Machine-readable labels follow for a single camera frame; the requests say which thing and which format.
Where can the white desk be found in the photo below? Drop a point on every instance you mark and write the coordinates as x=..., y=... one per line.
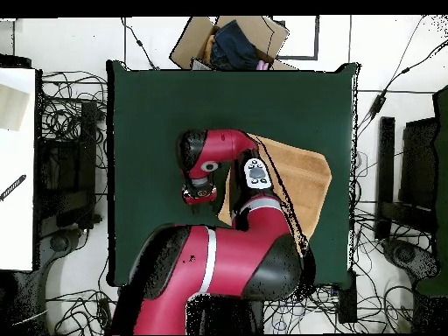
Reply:
x=17, y=227

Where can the tan garment in box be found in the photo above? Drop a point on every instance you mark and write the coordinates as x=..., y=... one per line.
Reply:
x=208, y=47

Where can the black power strip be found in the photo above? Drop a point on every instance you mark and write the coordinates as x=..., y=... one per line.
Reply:
x=104, y=311

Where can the dark green table cloth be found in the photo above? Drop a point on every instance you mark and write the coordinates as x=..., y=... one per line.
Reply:
x=157, y=105

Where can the tan terry towel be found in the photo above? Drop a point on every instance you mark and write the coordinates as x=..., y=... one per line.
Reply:
x=304, y=175

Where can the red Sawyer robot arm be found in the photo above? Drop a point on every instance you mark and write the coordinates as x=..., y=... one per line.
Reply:
x=238, y=259

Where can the dark blue jeans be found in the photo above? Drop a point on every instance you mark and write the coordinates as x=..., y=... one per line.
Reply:
x=232, y=45

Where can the black metal frame piece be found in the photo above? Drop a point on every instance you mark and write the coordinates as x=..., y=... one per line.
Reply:
x=316, y=35

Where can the black flat device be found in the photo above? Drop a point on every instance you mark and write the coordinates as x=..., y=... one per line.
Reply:
x=14, y=62

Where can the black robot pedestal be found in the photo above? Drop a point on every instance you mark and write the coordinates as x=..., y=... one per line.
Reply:
x=224, y=315

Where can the pink garment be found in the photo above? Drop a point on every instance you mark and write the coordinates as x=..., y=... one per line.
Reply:
x=262, y=65

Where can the open cardboard box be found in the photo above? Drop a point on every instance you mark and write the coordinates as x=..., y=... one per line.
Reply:
x=190, y=38

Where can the beige paper sheet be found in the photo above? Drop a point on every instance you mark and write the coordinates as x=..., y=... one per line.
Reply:
x=12, y=108

